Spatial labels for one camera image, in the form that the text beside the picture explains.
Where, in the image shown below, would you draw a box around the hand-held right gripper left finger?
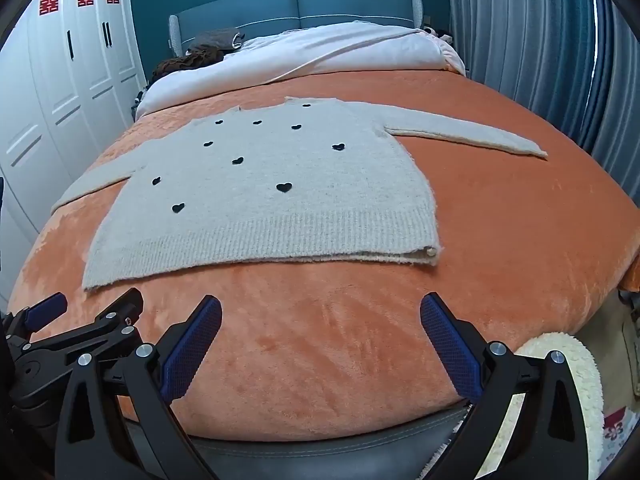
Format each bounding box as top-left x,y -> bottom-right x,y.
54,295 -> 223,480

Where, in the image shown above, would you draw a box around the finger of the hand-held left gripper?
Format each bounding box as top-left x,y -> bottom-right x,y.
20,287 -> 146,376
2,292 -> 69,346

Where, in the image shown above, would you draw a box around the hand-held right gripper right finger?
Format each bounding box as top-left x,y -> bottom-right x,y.
419,292 -> 593,480

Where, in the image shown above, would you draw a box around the white fuzzy knit sweater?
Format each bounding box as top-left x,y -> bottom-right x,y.
50,96 -> 548,292

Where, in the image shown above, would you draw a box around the dark clothes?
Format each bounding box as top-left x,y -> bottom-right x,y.
150,47 -> 231,83

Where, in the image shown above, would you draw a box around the orange plush blanket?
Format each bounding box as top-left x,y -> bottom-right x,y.
7,67 -> 640,443

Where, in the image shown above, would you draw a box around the cream fluffy rug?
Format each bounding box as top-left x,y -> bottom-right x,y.
500,332 -> 606,480

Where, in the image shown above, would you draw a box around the floral floor mat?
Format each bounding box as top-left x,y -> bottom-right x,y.
602,405 -> 628,456

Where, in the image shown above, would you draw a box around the white wardrobe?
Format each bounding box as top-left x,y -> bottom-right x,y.
0,0 -> 148,311

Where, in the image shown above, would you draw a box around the grey cloth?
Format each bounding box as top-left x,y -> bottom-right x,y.
192,27 -> 246,51

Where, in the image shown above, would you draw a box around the white duvet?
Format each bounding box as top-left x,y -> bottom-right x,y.
135,21 -> 468,122

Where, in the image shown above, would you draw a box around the blue curtain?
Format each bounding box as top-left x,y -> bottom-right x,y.
445,0 -> 640,156

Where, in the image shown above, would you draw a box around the blue padded headboard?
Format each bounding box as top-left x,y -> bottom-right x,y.
169,0 -> 425,58

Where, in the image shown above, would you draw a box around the grey leather bed frame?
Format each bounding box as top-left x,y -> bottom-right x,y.
125,405 -> 471,480

